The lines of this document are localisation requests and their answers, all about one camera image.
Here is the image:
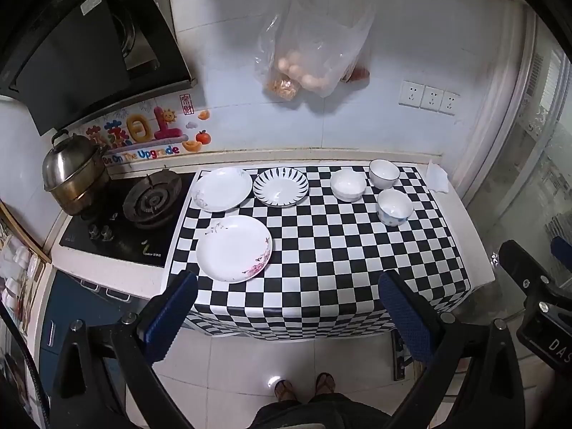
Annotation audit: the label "white bowl with dark rim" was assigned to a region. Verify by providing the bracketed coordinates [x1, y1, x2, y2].
[369, 159, 400, 189]

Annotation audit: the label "small orange snack bag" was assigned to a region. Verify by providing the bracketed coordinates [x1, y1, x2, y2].
[267, 75, 301, 100]

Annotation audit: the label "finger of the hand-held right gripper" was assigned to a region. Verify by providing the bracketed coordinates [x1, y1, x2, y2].
[498, 240, 556, 287]
[549, 236, 572, 274]

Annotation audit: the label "stainless steel steamer pot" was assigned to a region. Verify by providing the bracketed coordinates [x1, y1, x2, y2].
[42, 129, 112, 216]

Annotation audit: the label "white plate with faint print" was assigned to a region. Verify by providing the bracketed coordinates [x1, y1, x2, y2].
[191, 167, 253, 212]

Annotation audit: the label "person's right foot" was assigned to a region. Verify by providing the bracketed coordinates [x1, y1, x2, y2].
[313, 373, 337, 405]

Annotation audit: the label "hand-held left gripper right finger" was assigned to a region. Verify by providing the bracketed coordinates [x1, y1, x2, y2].
[378, 270, 527, 429]

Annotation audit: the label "plain white bowl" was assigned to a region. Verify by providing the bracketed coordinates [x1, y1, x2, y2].
[330, 169, 367, 202]

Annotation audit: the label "black striped white plate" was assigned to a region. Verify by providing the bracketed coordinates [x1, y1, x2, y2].
[253, 166, 310, 208]

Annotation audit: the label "black white checkered mat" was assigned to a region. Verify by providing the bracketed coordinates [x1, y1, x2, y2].
[166, 164, 472, 342]

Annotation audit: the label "person's foot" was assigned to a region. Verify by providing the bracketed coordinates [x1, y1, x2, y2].
[313, 373, 337, 405]
[273, 379, 299, 412]

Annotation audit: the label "large floral white plate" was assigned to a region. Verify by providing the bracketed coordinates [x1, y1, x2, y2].
[196, 214, 273, 284]

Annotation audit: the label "glass sliding door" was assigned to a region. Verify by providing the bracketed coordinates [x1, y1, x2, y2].
[460, 0, 572, 322]

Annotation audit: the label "blue kitchen cabinet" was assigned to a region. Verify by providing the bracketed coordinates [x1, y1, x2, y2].
[38, 270, 148, 367]

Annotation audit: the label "wooden framed shelf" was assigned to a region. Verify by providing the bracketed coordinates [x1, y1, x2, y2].
[0, 199, 53, 340]

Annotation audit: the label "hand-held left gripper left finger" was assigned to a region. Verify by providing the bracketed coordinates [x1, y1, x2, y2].
[48, 270, 199, 429]

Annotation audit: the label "colourful wall sticker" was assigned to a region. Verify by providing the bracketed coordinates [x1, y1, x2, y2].
[85, 94, 213, 166]

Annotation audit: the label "white wall outlet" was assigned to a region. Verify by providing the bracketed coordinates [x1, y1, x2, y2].
[400, 80, 424, 108]
[421, 85, 444, 112]
[440, 90, 460, 116]

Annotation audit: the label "person's dark trousers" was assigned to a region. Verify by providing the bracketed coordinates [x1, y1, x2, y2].
[252, 393, 394, 429]

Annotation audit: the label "white tissue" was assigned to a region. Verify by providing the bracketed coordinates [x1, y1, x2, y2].
[424, 159, 450, 194]

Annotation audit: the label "clear plastic bag of eggs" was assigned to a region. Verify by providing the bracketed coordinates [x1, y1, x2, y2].
[255, 0, 375, 99]

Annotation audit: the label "black glass gas stove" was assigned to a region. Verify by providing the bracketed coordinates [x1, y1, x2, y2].
[59, 171, 197, 269]

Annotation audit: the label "black range hood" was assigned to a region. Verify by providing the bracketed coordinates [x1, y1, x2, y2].
[0, 0, 197, 137]

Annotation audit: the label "patterned white bowl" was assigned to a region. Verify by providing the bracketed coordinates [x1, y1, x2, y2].
[376, 188, 414, 227]

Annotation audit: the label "gas burner grate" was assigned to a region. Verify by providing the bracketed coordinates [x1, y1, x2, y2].
[123, 172, 183, 228]

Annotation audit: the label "person's left foot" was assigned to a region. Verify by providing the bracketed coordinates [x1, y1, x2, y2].
[273, 379, 299, 412]

